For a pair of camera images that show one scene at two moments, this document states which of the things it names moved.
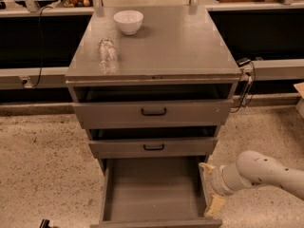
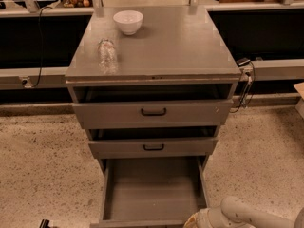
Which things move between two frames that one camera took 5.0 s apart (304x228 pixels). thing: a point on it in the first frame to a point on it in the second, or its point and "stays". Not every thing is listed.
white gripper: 216,180 to 209,218
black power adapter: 242,62 stays
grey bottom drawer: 154,192 stays
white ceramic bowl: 128,21 stays
